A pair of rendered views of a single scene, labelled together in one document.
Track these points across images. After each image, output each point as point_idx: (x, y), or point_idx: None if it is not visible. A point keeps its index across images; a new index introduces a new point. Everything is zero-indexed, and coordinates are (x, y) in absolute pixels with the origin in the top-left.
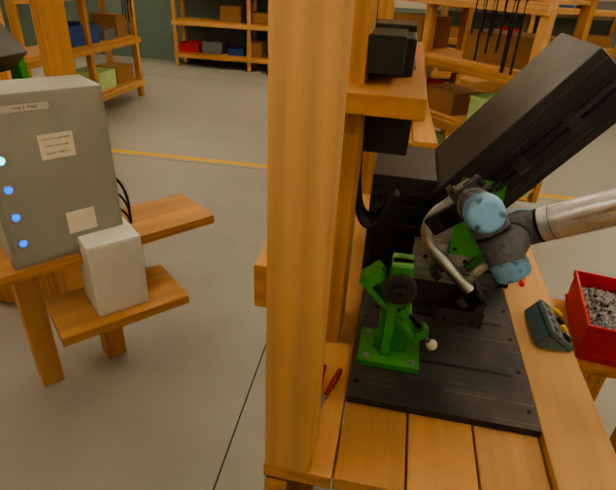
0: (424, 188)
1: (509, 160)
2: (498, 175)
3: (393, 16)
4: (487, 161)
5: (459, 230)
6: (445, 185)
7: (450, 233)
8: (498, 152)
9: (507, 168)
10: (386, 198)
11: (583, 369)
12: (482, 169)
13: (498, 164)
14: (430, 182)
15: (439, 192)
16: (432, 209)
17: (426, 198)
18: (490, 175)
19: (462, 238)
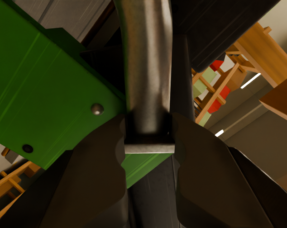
0: (208, 31)
1: (145, 225)
2: (131, 202)
3: (275, 86)
4: (172, 198)
5: (33, 53)
6: (186, 92)
7: (82, 13)
8: (175, 224)
9: (134, 222)
10: None
11: None
12: (163, 182)
13: (151, 208)
14: (209, 58)
15: (179, 67)
16: (169, 17)
17: (179, 16)
18: (141, 184)
19: (0, 45)
